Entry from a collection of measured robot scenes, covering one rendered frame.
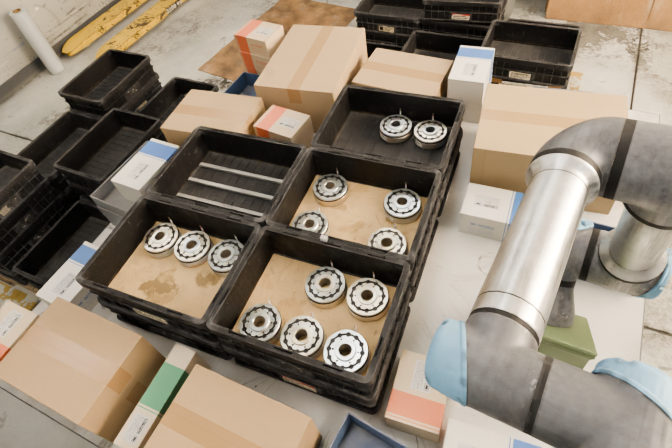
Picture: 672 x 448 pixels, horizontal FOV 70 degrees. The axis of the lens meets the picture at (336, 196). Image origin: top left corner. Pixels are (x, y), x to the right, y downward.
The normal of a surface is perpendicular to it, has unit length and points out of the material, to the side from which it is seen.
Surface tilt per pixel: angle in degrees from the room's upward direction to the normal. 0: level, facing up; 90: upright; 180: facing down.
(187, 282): 0
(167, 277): 0
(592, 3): 72
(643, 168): 53
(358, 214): 0
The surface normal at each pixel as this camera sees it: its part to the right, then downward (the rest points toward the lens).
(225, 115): -0.13, -0.64
